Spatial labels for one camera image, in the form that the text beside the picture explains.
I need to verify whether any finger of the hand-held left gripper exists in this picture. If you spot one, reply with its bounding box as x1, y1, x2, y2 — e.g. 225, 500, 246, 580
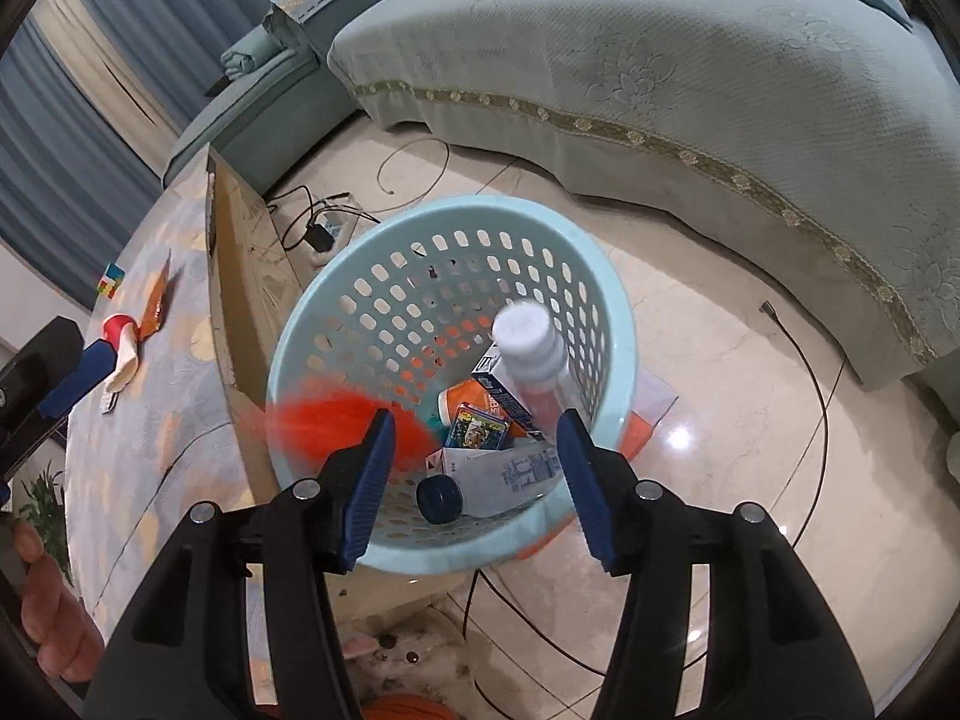
40, 340, 122, 422

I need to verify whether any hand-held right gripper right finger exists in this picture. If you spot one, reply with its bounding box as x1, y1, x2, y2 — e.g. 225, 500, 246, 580
556, 408, 877, 720

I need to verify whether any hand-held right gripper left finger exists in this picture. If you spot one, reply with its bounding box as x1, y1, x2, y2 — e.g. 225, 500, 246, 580
82, 409, 398, 720

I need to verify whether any clear bottle with blue cap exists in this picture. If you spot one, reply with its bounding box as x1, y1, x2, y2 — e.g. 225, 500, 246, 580
415, 473, 527, 527

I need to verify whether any orange mesh bag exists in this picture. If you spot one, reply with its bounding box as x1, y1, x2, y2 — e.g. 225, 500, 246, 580
265, 388, 445, 467

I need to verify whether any white carton box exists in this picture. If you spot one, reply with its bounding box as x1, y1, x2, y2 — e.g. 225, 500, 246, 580
423, 438, 560, 519

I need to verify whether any colourful printed packet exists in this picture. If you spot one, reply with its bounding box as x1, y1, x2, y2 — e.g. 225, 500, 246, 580
445, 404, 515, 452

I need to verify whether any blue white milk carton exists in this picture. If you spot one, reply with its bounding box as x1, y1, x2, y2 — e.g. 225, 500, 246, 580
470, 343, 550, 441

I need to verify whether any orange white paper cup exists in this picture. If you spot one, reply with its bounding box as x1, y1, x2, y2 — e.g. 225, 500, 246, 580
436, 380, 512, 430

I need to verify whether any white ribbed plastic bottle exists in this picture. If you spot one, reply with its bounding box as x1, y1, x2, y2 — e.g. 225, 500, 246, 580
490, 299, 594, 452

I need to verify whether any light blue plastic basket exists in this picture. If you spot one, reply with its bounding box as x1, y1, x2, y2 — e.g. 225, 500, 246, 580
265, 195, 639, 575

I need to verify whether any person's left hand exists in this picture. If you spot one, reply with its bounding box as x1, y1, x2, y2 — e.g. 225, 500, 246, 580
14, 522, 107, 682

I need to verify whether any orange snack wrapper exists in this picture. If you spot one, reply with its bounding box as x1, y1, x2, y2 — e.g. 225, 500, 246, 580
138, 250, 179, 340

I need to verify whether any green potted plant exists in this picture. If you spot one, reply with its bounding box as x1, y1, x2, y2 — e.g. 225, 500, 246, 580
18, 460, 77, 587

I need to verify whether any blue striped curtain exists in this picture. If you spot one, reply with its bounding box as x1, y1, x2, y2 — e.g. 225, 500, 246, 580
0, 0, 301, 310

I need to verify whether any white power strip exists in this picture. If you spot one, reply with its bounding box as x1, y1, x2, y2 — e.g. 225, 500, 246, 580
307, 201, 370, 269

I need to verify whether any folded teal blanket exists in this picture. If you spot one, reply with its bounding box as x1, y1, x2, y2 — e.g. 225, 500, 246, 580
220, 25, 284, 81

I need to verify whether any teal fabric sofa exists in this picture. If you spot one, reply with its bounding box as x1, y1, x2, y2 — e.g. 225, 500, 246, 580
161, 0, 960, 392

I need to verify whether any black floor cable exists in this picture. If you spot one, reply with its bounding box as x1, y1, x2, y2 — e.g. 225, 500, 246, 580
460, 568, 707, 677

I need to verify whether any black cable with plug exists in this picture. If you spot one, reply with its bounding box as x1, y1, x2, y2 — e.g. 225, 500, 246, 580
760, 300, 850, 545

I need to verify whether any thin grey cable loop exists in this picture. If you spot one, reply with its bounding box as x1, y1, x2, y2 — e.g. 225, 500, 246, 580
376, 138, 452, 197

